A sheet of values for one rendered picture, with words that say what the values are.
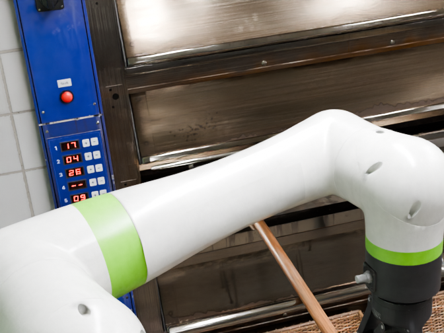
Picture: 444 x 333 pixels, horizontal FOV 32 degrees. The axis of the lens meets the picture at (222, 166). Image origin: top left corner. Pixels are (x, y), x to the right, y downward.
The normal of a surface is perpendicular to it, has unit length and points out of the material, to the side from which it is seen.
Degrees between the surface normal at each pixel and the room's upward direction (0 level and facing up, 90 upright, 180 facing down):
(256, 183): 62
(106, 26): 90
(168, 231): 69
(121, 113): 90
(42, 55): 90
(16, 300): 35
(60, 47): 90
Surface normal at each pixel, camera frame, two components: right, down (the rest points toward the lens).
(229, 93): 0.20, 0.04
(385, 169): -0.58, -0.25
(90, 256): 0.45, -0.14
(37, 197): 0.25, 0.36
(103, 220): 0.23, -0.60
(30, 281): -0.28, -0.84
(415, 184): -0.08, -0.03
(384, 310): -0.67, 0.33
